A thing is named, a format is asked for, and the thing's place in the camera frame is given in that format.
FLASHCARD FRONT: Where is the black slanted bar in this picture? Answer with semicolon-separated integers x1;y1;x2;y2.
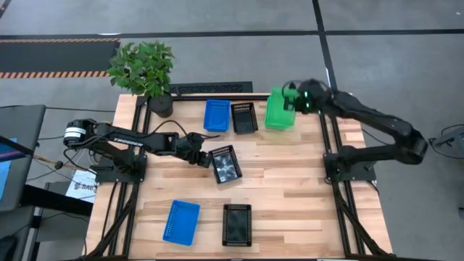
0;134;39;157

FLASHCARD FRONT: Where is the green leafy potted plant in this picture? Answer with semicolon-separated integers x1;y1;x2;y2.
106;40;176;98

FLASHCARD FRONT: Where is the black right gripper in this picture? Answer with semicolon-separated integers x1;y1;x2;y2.
282;82;309;112

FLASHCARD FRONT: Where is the black desk beam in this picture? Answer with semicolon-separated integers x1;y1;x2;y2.
20;183;94;218

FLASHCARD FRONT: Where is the dark grey desk top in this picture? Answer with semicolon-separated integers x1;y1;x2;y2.
0;104;47;213

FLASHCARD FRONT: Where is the black plant pot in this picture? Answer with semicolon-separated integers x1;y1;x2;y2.
147;92;174;119

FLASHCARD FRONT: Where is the thin black floor cable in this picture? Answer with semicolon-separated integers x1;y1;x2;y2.
46;106;117;113

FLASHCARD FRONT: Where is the black rounded object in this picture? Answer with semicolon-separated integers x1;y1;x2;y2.
0;234;19;261

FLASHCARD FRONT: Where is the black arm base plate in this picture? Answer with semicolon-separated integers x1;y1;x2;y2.
323;152;377;182
94;154;148;183

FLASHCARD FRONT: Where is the blue plastic basket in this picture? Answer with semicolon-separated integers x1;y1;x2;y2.
162;199;202;247
202;99;232;133

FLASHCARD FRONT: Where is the white printed paper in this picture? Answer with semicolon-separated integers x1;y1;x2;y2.
65;168;99;204

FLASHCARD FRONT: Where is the blue flat sheet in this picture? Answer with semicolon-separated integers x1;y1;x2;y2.
0;137;12;202

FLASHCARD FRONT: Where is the black hazard striped floor mat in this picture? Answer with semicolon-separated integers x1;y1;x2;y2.
0;37;122;80

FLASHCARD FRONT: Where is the black plastic basket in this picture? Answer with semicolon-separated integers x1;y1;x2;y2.
208;144;244;186
230;101;260;135
221;203;253;248

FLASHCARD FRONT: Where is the black patterned floor grille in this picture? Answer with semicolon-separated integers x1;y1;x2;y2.
168;80;254;96

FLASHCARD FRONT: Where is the yellow cable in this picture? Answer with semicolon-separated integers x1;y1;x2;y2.
32;154;88;172

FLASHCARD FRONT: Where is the black aluminium table frame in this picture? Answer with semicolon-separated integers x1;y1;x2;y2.
85;92;394;261

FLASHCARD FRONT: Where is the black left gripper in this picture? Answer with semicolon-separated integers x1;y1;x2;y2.
187;146;216;169

